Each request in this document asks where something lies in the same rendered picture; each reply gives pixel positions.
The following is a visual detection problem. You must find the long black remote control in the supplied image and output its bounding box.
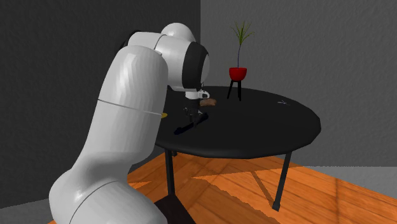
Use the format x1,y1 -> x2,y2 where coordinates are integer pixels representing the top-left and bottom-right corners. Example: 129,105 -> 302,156
173,113 -> 209,136

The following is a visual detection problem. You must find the plant in red pot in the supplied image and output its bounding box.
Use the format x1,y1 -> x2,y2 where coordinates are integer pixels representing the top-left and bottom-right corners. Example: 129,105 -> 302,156
226,20 -> 256,102

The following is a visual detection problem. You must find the round black table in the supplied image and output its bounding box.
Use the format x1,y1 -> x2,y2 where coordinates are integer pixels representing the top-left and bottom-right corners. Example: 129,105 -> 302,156
153,85 -> 322,213

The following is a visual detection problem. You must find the dark robot stand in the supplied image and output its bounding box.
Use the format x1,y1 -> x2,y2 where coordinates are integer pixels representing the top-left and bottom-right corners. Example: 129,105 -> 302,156
154,194 -> 197,224

